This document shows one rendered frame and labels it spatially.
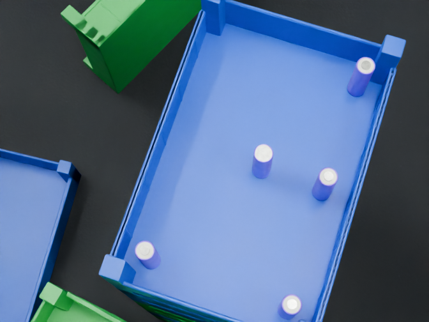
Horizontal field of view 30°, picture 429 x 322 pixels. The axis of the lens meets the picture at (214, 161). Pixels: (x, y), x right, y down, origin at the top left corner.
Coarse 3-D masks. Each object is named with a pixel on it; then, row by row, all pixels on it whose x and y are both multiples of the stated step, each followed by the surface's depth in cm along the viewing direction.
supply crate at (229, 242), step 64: (192, 64) 82; (256, 64) 83; (320, 64) 83; (384, 64) 78; (192, 128) 82; (256, 128) 82; (320, 128) 82; (192, 192) 80; (256, 192) 80; (128, 256) 79; (192, 256) 78; (256, 256) 78; (320, 256) 78; (256, 320) 77; (320, 320) 72
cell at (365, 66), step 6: (360, 60) 77; (366, 60) 77; (372, 60) 77; (360, 66) 76; (366, 66) 76; (372, 66) 76; (354, 72) 78; (360, 72) 76; (366, 72) 76; (372, 72) 76; (354, 78) 78; (360, 78) 77; (366, 78) 77; (348, 84) 82; (354, 84) 80; (360, 84) 79; (366, 84) 79; (348, 90) 82; (354, 90) 81; (360, 90) 80
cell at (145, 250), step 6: (144, 240) 73; (138, 246) 72; (144, 246) 72; (150, 246) 72; (138, 252) 72; (144, 252) 72; (150, 252) 72; (156, 252) 74; (138, 258) 73; (144, 258) 72; (150, 258) 72; (156, 258) 75; (144, 264) 76; (150, 264) 75; (156, 264) 77
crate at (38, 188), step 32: (0, 160) 131; (32, 160) 128; (0, 192) 130; (32, 192) 130; (64, 192) 125; (0, 224) 129; (32, 224) 129; (64, 224) 128; (0, 256) 127; (32, 256) 127; (0, 288) 126; (32, 288) 126; (0, 320) 125
